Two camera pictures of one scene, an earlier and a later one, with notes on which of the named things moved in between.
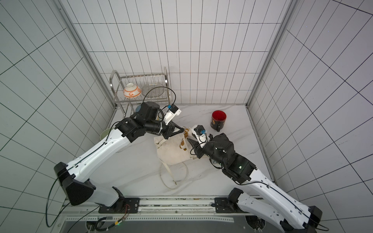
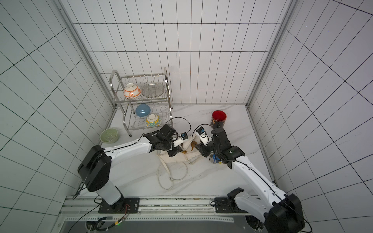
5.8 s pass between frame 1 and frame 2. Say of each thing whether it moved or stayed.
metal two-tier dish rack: stayed
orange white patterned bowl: stayed
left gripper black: moved
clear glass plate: stayed
